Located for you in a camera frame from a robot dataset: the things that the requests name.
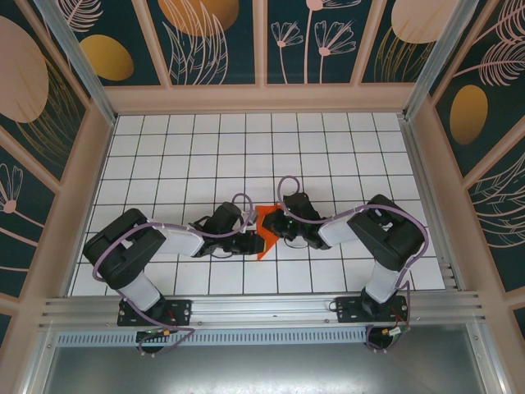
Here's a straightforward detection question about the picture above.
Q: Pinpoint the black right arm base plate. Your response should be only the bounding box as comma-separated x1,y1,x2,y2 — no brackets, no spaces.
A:
335,295,411,325

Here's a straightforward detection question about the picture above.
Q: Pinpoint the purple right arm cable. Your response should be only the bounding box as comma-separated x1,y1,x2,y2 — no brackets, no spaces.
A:
277,176,430,354

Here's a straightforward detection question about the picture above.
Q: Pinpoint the aluminium side rail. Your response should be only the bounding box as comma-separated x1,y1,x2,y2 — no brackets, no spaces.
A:
399,117,468,291

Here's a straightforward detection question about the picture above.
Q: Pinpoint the aluminium frame bar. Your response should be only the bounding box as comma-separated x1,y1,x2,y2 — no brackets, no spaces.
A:
466,323,510,394
22,328,59,394

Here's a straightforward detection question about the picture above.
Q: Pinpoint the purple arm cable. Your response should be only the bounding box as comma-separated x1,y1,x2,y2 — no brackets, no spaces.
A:
277,176,430,354
93,192,253,358

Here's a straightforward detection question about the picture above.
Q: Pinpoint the grey metal sheet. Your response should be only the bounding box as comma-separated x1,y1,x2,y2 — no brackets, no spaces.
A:
40,343,493,394

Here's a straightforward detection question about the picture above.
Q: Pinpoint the orange square paper sheet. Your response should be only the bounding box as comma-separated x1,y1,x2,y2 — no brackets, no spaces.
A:
253,201,285,262

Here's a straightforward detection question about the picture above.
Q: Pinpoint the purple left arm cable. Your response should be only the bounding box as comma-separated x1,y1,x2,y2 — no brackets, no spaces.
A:
93,192,253,358

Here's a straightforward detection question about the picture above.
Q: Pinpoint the aluminium corner post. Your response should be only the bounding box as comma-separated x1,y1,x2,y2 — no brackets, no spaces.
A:
400,0,482,121
32,0,119,126

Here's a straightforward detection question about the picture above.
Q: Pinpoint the grey slotted cable duct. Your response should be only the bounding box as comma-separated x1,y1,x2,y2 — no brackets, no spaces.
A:
55,326,395,346

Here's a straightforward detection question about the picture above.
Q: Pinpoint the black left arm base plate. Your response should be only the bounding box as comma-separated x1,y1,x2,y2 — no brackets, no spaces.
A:
117,298,194,328

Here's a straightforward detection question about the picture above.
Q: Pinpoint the aluminium mounting rail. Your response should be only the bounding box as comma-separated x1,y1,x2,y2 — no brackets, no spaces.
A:
39,290,487,332

